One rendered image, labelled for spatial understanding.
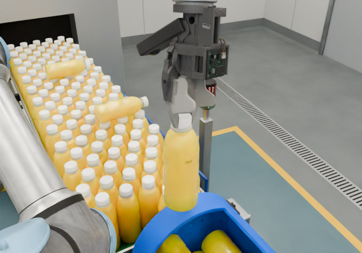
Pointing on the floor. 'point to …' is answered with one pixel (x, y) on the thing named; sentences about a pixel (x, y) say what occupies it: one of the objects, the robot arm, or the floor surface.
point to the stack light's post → (205, 147)
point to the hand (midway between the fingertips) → (180, 117)
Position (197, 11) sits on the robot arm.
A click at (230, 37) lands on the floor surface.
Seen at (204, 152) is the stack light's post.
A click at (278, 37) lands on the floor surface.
